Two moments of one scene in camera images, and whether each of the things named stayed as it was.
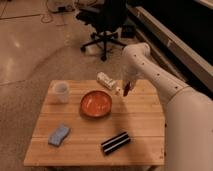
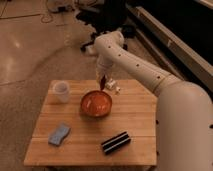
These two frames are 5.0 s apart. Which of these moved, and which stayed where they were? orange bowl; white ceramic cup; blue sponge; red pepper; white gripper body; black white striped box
Moved: white gripper body; red pepper
Stayed: blue sponge; orange bowl; black white striped box; white ceramic cup
